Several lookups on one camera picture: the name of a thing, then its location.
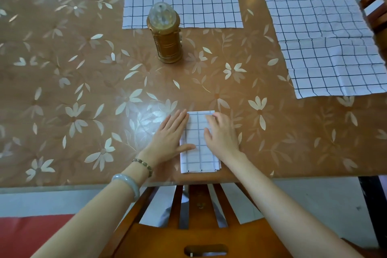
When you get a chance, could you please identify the person's left hand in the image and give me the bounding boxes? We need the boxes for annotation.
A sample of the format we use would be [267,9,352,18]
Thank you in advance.
[142,109,197,169]

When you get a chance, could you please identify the person's right hand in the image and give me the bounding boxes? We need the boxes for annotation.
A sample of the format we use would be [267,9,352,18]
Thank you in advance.
[203,112,244,164]

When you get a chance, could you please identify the large grid cloth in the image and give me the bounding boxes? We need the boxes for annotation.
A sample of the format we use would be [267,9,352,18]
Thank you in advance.
[263,0,387,100]

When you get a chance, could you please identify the person's right forearm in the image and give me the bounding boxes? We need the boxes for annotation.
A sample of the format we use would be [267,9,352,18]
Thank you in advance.
[228,151,363,258]

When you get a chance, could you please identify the person's left forearm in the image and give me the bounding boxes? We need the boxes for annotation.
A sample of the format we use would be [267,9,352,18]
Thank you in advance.
[30,158,152,258]

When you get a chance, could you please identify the person's grey trousers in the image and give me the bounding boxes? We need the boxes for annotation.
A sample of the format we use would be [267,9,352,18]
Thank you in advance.
[157,185,229,230]

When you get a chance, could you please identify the pale green jade bangle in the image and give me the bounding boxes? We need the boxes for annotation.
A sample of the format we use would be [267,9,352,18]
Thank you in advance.
[111,173,141,202]

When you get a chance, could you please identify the gold lantern lamp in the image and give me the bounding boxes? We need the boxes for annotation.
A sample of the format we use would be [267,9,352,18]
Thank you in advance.
[146,2,183,64]

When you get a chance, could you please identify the floral brown table cover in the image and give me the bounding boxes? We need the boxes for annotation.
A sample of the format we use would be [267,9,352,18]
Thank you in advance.
[0,0,387,189]

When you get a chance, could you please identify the red floor mat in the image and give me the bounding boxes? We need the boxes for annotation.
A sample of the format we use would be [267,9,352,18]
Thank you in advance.
[0,214,75,258]

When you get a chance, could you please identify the beaded bracelet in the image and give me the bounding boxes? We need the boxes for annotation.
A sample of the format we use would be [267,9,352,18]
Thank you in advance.
[131,158,154,178]

